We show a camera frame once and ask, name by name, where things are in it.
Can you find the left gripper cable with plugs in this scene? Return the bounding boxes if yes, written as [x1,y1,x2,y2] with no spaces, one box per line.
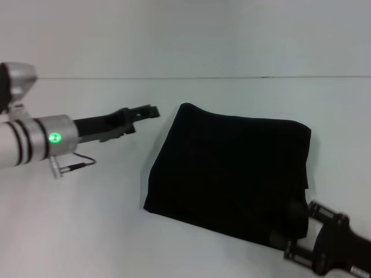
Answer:
[48,152,97,180]

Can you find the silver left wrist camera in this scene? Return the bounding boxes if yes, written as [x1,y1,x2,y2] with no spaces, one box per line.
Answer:
[0,61,39,120]

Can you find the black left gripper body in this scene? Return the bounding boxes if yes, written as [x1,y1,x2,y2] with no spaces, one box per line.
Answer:
[72,107,137,144]

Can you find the black shirt with FREE print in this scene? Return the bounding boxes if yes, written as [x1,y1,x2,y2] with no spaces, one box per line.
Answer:
[143,102,313,250]

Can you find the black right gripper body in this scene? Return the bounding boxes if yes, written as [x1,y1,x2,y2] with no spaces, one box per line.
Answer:
[311,214,371,276]

